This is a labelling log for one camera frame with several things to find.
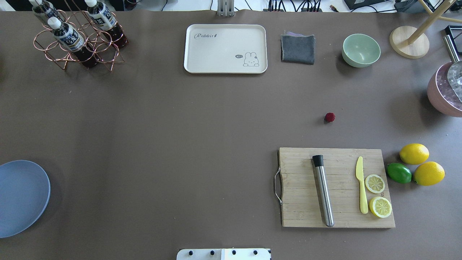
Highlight yellow lemon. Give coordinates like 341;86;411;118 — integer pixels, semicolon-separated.
414;161;445;186
399;143;430;165

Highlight green bowl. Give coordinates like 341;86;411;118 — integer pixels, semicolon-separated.
342;34;381;68

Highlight cream rabbit tray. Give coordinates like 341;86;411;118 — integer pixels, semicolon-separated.
183;24;268;74

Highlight lemon slice upper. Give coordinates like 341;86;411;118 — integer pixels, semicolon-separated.
365;174;385;194

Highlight steel muddler black tip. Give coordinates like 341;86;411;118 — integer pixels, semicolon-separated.
312;155;335;228

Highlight aluminium frame post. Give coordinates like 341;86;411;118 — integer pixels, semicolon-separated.
217;0;235;17

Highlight yellow lemon upper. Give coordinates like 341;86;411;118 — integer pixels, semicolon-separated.
399;143;430;165

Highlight tea bottle back left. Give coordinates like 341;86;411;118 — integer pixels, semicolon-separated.
29;0;66;27

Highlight grey folded cloth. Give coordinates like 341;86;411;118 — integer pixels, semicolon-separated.
280;31;316;65

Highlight lemon slice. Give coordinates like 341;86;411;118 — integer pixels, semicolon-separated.
369;196;392;218
365;174;385;194

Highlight wooden cup tree stand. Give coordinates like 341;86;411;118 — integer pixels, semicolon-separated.
389;0;462;59

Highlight red strawberry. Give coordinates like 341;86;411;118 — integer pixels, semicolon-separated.
324;112;336;123

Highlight copper wire bottle rack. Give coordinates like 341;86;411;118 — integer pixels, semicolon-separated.
33;0;124;71

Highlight yellow lemon lower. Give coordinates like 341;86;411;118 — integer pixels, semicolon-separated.
414;161;445;186

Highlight blue round plate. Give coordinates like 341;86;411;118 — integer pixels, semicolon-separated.
0;160;51;238

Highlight tea bottle back right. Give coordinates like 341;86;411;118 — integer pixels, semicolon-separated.
85;0;128;49

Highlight yellow plastic knife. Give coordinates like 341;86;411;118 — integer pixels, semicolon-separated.
355;156;369;214

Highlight tea bottle front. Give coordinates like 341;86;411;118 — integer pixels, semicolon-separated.
47;17;99;68

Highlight pink ice bowl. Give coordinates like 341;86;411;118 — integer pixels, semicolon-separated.
427;62;462;117

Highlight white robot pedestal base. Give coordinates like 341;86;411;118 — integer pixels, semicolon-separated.
176;247;272;260

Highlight tea bottle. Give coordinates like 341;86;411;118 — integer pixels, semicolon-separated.
47;17;99;68
85;0;128;49
29;0;66;27

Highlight lemon slice lower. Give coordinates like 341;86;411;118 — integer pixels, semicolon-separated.
369;196;392;218

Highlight green lime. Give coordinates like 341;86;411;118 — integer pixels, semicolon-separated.
386;163;412;184

